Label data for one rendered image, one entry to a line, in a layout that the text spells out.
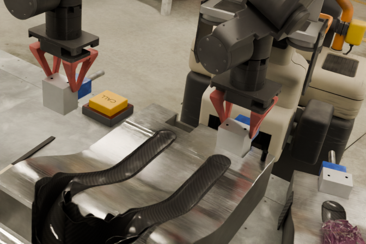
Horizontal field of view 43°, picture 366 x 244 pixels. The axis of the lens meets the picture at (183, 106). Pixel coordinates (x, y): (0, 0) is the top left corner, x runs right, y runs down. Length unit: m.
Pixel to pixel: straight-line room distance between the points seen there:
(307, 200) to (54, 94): 0.46
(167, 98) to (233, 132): 1.97
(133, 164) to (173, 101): 1.97
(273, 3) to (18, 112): 0.60
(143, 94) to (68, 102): 1.93
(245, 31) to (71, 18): 0.28
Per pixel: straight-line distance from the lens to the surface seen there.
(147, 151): 0.80
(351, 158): 2.61
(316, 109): 1.32
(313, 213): 0.79
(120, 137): 0.81
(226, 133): 0.79
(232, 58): 0.65
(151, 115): 0.87
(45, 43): 0.79
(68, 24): 0.77
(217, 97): 0.76
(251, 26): 0.67
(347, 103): 1.41
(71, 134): 0.97
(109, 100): 1.01
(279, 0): 0.66
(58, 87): 0.81
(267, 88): 0.76
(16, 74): 1.19
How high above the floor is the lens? 1.35
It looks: 30 degrees down
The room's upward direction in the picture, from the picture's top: 9 degrees clockwise
